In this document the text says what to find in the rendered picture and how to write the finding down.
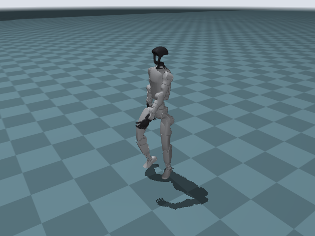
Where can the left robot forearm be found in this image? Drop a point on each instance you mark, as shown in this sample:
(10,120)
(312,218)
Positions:
(157,103)

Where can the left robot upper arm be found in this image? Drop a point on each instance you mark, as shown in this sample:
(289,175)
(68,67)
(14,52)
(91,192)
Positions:
(167,79)

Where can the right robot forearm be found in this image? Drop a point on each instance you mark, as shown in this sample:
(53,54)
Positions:
(149,99)

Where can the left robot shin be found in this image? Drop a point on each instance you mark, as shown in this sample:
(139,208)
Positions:
(167,157)

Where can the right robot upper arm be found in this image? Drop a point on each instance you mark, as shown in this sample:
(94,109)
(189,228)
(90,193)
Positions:
(149,86)

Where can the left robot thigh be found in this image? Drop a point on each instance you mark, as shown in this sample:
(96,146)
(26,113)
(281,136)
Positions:
(165,131)

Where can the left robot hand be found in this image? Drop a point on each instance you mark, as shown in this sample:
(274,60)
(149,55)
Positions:
(144,123)

